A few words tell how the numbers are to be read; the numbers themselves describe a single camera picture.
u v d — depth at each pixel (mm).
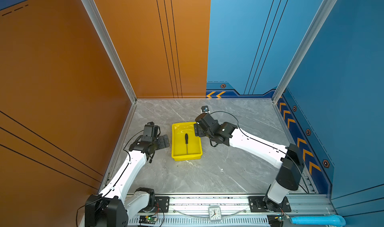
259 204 726
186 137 966
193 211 726
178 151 919
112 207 391
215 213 696
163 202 743
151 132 633
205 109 683
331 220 656
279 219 698
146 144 597
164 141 753
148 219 704
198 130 714
